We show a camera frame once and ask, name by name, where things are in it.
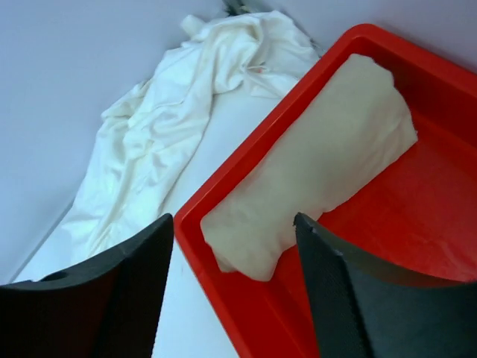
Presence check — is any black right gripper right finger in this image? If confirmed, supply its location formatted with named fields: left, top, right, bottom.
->
left=294, top=213, right=476, bottom=357

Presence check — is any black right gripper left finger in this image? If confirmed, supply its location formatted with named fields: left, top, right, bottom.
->
left=1, top=214, right=174, bottom=357

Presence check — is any beige t shirt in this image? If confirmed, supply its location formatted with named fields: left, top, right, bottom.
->
left=200, top=54, right=417, bottom=281

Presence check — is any red plastic bin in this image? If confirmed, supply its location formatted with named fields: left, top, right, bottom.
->
left=174, top=24, right=476, bottom=357

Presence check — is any cream white t shirt pile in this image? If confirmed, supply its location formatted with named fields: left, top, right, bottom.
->
left=61, top=10, right=319, bottom=262

